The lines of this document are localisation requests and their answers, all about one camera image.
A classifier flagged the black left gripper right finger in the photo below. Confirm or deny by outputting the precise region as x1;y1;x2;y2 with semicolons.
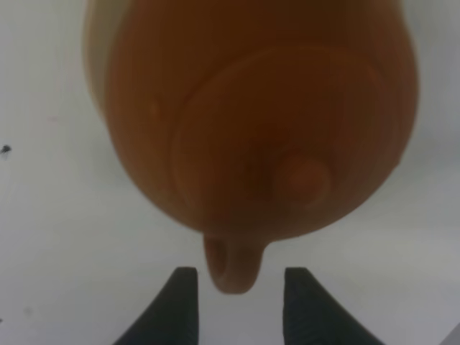
283;267;382;345

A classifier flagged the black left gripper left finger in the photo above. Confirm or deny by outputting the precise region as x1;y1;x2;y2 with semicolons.
115;267;198;345

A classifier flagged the brown clay teapot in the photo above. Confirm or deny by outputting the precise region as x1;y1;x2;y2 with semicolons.
83;1;418;294

